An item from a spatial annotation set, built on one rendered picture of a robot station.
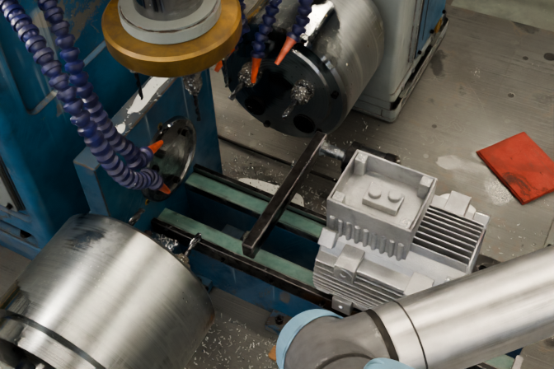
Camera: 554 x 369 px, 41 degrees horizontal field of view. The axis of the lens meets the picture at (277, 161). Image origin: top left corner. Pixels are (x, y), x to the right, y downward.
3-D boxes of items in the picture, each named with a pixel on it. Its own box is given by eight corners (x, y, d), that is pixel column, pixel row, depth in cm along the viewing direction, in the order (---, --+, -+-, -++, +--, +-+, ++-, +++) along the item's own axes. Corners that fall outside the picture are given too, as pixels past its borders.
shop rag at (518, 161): (475, 152, 149) (476, 149, 148) (523, 132, 152) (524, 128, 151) (523, 205, 140) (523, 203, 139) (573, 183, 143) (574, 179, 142)
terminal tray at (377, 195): (324, 231, 104) (325, 200, 98) (354, 179, 110) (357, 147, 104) (404, 264, 100) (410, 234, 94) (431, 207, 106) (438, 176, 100)
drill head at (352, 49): (200, 142, 137) (184, 38, 118) (300, 16, 160) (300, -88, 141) (322, 189, 129) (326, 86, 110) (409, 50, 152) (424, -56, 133)
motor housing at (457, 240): (310, 309, 113) (311, 239, 99) (359, 219, 124) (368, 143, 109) (434, 365, 107) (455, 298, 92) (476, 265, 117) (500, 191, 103)
